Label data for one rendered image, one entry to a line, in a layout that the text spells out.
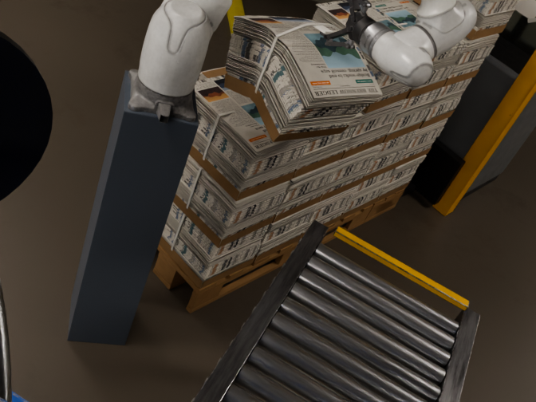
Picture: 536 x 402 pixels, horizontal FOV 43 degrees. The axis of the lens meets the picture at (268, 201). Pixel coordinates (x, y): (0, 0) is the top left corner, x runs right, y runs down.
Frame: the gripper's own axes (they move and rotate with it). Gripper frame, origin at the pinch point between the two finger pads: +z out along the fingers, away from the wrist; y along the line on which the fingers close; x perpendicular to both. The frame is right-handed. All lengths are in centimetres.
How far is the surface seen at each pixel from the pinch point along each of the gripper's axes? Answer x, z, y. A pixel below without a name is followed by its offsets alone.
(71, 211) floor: -32, 65, 126
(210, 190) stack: -12, 9, 74
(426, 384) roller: -12, -91, 58
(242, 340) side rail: -52, -64, 56
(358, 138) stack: 53, 9, 59
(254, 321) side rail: -45, -60, 56
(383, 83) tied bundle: 49, 7, 33
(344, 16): 45, 33, 20
